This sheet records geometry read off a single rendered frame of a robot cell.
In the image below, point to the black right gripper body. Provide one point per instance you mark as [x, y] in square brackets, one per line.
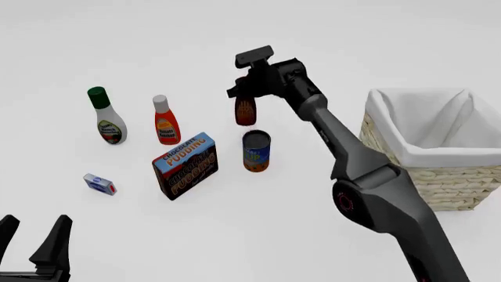
[256, 82]

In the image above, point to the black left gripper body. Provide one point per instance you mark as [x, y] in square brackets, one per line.
[35, 277]

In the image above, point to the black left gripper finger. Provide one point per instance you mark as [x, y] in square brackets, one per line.
[56, 246]
[7, 232]

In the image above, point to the brown bbq sauce bottle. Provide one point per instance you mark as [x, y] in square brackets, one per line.
[246, 113]

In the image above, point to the grey and black right robot arm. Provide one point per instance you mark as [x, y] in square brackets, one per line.
[364, 164]

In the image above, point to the white cloth basket liner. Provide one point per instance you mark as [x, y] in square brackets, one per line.
[430, 126]

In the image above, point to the pale wicker basket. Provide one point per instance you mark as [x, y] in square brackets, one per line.
[450, 188]

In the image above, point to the black plate on short stalk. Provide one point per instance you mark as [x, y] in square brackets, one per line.
[253, 55]

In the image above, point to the blue and orange soup tin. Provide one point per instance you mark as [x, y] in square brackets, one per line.
[256, 152]

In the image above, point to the small blue and white box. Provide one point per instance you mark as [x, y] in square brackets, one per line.
[99, 184]

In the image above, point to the red ketchup bottle white cap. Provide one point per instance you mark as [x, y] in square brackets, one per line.
[167, 126]

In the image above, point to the chocolate pudding box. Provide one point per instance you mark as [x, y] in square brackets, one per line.
[188, 167]

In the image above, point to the ranch dressing bottle green cap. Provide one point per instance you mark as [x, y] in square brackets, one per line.
[110, 126]

